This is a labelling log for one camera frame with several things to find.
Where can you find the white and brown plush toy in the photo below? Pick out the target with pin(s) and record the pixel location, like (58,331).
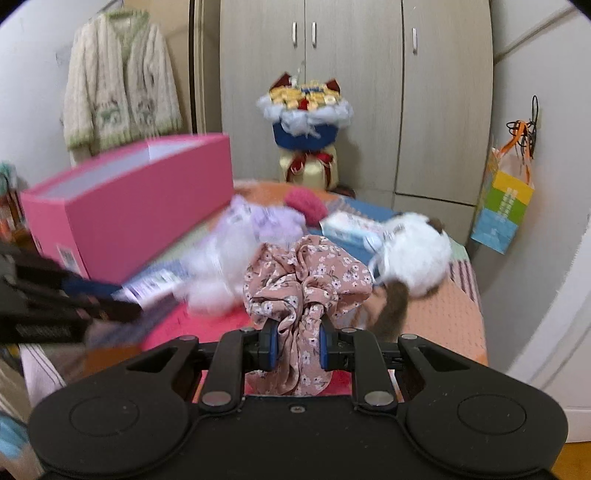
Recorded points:
(415,258)

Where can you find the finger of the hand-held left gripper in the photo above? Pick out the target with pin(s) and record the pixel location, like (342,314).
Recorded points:
(115,310)
(90,288)

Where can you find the orange and pink bedspread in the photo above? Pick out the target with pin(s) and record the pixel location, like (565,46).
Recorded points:
(443,314)

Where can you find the tissue packet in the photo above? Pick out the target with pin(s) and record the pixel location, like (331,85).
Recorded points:
(348,230)

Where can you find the pink cardboard box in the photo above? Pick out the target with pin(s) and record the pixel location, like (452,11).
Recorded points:
(129,198)

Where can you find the cream knitted cardigan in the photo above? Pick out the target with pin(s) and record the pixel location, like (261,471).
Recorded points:
(120,83)

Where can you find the flower bouquet with blue wrap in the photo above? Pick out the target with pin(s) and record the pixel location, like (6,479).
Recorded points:
(304,124)

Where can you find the pink knitted ball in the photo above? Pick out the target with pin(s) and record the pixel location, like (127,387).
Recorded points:
(307,203)

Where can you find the purple and white plush toy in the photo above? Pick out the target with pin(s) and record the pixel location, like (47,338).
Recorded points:
(226,258)

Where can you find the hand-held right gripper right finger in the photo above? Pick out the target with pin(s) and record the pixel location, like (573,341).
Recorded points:
(324,346)

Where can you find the beige wardrobe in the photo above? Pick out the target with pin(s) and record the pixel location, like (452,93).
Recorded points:
(369,69)

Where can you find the white labelled packet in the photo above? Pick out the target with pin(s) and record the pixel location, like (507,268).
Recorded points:
(147,284)

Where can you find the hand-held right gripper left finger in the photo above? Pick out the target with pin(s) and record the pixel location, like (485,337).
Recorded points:
(273,344)

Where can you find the pink floral scrunchie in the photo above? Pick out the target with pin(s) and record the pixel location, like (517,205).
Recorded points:
(300,277)

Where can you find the colourful paper gift bag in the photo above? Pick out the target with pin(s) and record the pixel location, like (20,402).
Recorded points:
(503,207)

